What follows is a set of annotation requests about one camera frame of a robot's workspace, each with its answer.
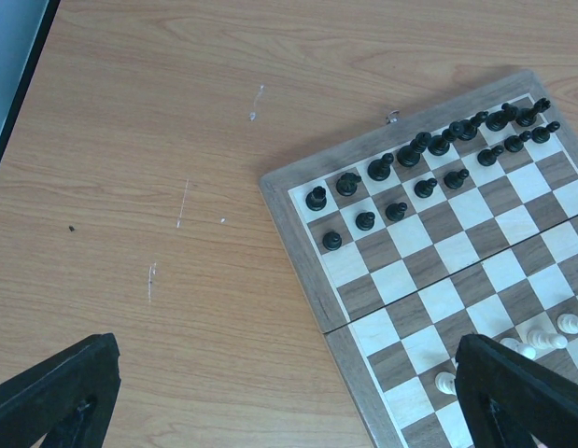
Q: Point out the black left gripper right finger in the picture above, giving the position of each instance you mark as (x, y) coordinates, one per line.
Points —
(508, 400)

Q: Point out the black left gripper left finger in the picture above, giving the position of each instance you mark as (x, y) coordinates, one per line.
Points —
(67, 400)

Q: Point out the white chess piece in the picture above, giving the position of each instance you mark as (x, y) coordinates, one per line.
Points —
(445, 382)
(522, 349)
(568, 323)
(541, 339)

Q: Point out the wooden chess board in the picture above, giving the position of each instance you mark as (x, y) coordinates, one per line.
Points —
(497, 257)

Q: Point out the black pawn piece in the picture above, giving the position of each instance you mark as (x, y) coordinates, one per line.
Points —
(515, 143)
(456, 179)
(365, 221)
(332, 240)
(542, 134)
(395, 212)
(489, 156)
(424, 188)

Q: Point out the black queen piece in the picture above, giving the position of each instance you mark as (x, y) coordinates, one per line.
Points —
(409, 155)

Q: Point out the black bishop piece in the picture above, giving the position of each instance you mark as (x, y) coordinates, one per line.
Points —
(471, 126)
(380, 169)

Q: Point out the black king piece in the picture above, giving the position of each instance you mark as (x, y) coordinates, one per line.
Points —
(440, 144)

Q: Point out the black knight piece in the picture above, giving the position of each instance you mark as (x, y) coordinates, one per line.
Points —
(347, 184)
(496, 121)

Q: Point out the black rook piece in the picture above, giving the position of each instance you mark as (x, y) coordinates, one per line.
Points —
(316, 199)
(527, 116)

